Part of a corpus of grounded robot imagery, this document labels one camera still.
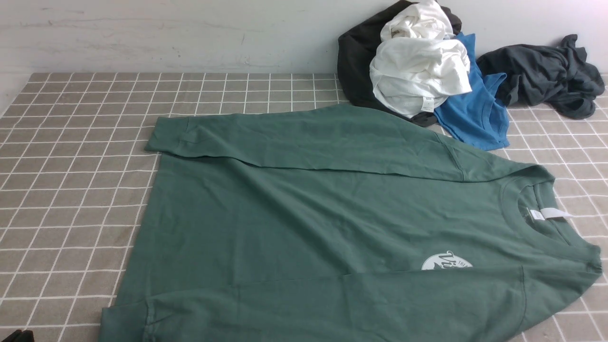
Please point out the grey checkered tablecloth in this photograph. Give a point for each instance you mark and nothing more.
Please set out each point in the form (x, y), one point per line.
(74, 180)

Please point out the black garment under pile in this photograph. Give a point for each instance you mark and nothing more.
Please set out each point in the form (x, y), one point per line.
(357, 48)

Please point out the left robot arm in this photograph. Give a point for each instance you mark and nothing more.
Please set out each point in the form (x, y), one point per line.
(20, 336)

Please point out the green long-sleeve top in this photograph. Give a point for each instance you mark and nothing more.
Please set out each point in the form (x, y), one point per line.
(342, 224)

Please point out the blue t-shirt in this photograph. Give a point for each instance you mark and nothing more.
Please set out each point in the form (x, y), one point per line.
(476, 118)

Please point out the dark grey crumpled garment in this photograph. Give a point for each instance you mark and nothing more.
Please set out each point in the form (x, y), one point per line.
(556, 75)

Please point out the white crumpled garment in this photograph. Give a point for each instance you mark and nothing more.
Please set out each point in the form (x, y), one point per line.
(419, 63)

